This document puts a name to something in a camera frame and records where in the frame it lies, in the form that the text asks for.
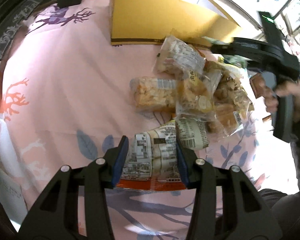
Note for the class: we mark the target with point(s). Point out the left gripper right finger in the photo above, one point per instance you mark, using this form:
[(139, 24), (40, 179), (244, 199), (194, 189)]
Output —
[(226, 203)]

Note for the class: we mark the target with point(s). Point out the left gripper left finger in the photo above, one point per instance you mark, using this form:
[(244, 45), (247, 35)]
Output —
[(73, 204)]

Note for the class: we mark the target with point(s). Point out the brown chocolate wafer bar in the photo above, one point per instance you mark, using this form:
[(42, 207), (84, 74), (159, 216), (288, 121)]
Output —
[(258, 85)]

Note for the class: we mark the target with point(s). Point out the clear bag round biscuits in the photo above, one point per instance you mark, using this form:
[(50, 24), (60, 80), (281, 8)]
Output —
[(195, 94)]

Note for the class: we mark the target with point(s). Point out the clear bag white label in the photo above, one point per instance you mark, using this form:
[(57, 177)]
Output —
[(175, 56)]

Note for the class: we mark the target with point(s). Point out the white printed snack bag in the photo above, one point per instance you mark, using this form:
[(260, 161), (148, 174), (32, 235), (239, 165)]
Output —
[(151, 163)]

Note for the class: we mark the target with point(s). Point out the orange crispy rice bar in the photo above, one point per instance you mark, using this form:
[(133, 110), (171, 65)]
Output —
[(153, 94)]

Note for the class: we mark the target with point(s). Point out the person right hand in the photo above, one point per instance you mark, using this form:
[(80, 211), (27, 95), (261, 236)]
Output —
[(285, 89)]

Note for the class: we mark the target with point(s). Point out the pink floral tablecloth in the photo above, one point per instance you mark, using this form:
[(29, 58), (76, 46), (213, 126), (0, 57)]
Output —
[(65, 99)]

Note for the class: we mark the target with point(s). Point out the yellow cardboard box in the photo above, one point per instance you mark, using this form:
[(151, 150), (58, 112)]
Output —
[(150, 21)]

